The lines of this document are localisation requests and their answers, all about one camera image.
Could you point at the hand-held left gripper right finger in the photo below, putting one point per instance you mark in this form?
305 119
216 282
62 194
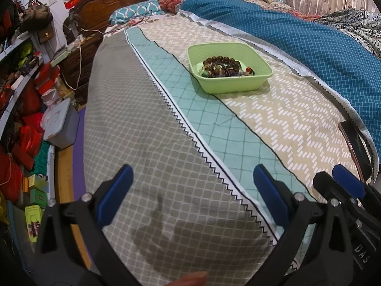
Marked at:
271 196

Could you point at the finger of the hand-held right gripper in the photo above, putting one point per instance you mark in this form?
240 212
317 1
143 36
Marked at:
349 181
326 186

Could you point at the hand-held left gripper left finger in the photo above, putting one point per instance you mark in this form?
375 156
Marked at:
116 196

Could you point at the green plastic basin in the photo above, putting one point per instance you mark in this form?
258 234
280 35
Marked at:
232 85

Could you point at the person's left hand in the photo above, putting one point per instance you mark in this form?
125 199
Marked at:
190 280

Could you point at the black smartphone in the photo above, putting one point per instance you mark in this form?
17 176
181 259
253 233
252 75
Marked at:
357 149

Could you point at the purple floor mat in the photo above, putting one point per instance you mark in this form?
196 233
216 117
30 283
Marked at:
79 161

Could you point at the pale green cardboard box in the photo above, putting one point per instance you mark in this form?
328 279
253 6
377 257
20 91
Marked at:
38 181

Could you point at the grey plastic storage box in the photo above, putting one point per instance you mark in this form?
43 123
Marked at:
64 128

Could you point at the lime green tin box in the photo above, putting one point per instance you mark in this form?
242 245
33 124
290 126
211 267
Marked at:
32 223

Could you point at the dark wooden nightstand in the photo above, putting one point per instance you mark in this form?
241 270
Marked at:
86 65

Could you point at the cluttered grey shelf unit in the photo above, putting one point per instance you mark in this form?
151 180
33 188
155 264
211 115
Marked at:
20 85

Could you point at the black white patterned cloth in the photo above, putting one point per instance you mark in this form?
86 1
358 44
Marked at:
357 23

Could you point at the blue checked quilt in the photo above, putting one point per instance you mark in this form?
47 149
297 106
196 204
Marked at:
282 29

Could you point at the small brown handbag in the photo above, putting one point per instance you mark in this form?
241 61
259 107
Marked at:
46 34

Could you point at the teal patterned pillow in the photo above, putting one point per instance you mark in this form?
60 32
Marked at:
131 10

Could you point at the camouflage bag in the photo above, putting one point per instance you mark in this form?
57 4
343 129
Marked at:
35 16

